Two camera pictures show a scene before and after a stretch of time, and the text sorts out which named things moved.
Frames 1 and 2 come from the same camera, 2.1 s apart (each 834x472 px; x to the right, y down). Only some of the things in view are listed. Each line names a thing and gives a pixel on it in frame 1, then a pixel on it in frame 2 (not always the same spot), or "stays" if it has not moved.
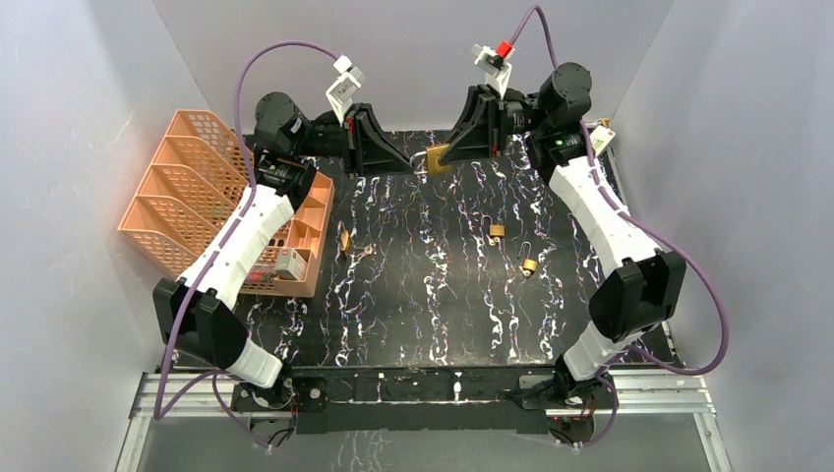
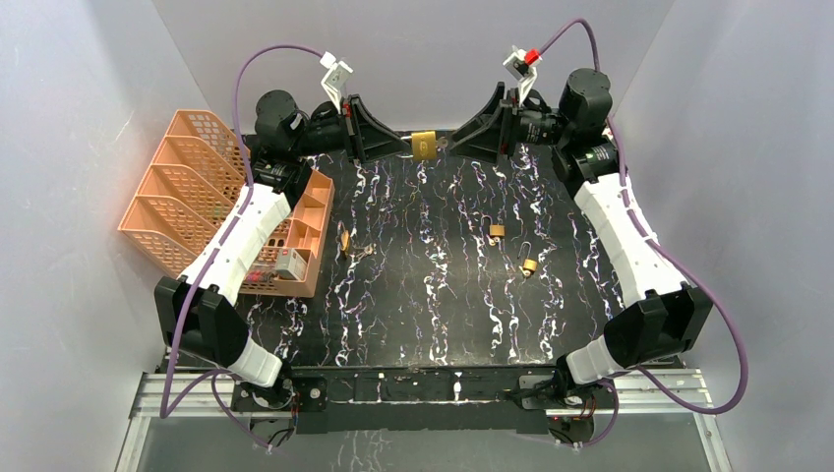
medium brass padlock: x=427 y=162 -> x=424 y=146
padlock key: x=367 y=251 stays
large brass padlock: x=344 y=238 stays
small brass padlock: x=495 y=229 stays
